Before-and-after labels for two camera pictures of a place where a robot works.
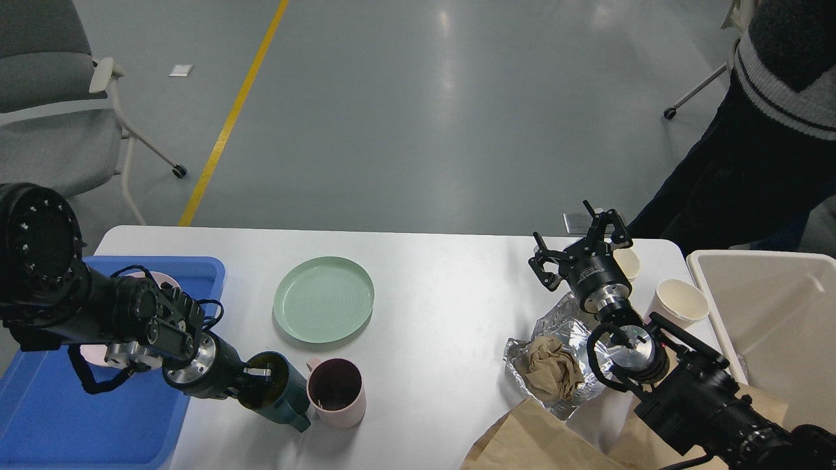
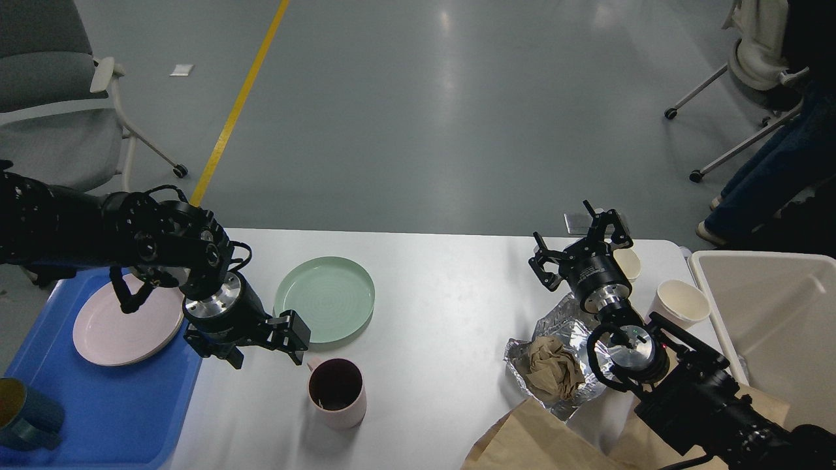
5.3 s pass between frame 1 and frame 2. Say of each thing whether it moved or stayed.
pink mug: stayed
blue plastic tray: stayed
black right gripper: stayed
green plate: stayed
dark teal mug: moved
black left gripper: moved
